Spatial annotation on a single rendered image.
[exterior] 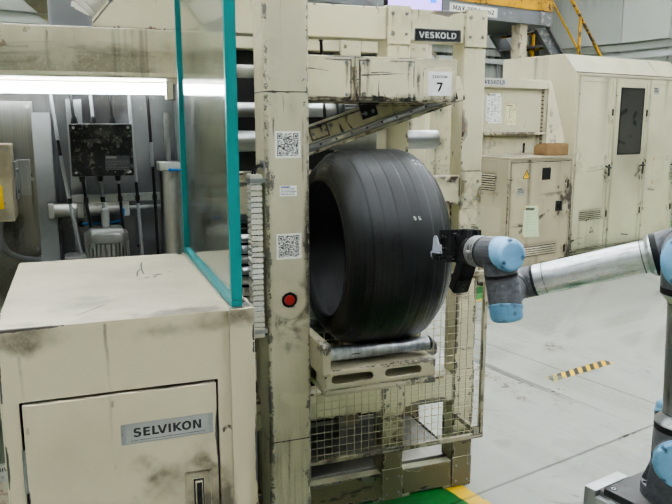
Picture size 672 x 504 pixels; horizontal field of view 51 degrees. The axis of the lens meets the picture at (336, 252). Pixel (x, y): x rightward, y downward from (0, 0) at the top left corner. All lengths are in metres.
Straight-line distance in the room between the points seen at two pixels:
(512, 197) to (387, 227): 4.81
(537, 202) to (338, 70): 4.79
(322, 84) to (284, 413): 1.04
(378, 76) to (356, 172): 0.49
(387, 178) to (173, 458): 1.06
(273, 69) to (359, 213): 0.46
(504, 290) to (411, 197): 0.50
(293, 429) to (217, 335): 1.05
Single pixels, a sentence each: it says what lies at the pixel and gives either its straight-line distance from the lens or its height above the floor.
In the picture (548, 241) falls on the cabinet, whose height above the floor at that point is 0.43.
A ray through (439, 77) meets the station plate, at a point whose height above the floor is 1.72.
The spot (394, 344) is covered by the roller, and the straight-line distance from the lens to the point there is 2.15.
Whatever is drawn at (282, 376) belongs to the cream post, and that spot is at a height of 0.83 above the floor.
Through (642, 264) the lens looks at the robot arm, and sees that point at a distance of 1.69.
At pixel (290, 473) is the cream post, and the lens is 2.27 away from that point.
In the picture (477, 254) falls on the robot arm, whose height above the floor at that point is 1.28.
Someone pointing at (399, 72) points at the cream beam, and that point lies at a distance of 2.42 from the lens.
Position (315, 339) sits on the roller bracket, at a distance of 2.08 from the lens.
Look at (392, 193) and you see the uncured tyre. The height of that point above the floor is 1.38.
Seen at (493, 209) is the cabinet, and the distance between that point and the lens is 6.77.
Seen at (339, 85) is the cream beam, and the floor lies 1.69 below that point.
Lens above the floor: 1.58
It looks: 11 degrees down
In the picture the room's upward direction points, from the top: straight up
